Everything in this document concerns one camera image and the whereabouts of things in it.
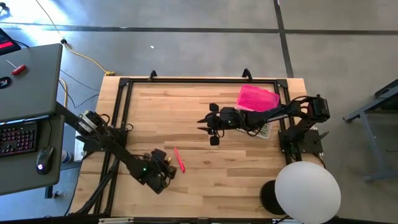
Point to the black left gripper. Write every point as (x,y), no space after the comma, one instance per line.
(155,171)

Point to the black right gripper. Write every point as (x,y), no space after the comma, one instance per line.
(231,118)

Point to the pink and clear pencil box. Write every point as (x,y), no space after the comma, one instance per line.
(255,98)

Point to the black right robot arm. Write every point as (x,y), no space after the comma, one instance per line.
(270,116)

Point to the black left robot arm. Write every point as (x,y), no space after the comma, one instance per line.
(118,149)

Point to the black clamp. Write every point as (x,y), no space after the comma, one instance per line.
(152,75)
(247,74)

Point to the black computer mouse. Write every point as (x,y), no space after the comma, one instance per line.
(44,160)

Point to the white globe lamp black base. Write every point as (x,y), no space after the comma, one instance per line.
(308,193)

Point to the grey desk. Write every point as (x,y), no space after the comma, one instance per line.
(28,179)

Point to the black backlit keyboard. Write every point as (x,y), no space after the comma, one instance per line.
(18,138)

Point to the grey laptop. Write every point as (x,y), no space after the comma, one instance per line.
(31,84)

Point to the grey metal stand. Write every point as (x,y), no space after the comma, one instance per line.
(373,105)

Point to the black device with red stripe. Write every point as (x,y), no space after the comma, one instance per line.
(7,42)

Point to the black aluminium table frame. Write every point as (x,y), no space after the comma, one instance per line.
(202,80)

